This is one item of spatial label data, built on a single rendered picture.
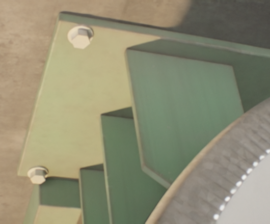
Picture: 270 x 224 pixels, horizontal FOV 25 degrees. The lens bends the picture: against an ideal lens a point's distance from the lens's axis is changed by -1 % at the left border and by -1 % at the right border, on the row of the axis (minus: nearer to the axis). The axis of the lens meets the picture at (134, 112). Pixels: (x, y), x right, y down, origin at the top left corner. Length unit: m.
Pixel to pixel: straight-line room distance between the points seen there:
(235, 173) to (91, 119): 0.51
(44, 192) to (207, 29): 0.42
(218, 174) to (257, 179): 0.04
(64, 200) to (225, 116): 0.37
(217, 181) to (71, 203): 0.62
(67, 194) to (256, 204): 0.64
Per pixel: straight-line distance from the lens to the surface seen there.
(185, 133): 0.83
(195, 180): 0.51
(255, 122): 0.59
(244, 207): 0.52
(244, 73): 0.99
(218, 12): 0.93
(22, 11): 0.89
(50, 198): 1.11
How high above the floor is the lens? 0.70
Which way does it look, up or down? 42 degrees down
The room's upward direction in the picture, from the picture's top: 171 degrees clockwise
